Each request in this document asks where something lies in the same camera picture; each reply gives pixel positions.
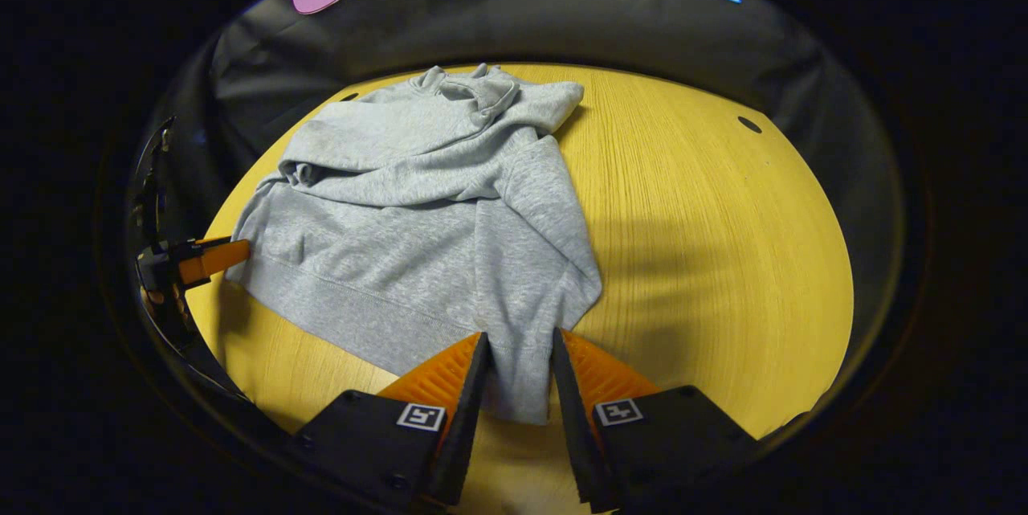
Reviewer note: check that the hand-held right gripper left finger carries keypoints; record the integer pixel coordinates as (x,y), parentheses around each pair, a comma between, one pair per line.
(466,435)

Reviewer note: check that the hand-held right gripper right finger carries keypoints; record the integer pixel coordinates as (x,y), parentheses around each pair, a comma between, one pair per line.
(574,435)

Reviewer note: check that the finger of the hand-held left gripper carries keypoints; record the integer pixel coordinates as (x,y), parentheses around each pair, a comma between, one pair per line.
(213,259)

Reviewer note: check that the grey zip-neck sweatshirt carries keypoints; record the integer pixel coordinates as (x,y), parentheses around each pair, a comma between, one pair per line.
(418,226)

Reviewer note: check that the black backdrop cloth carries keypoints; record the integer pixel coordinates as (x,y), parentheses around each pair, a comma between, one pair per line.
(562,17)

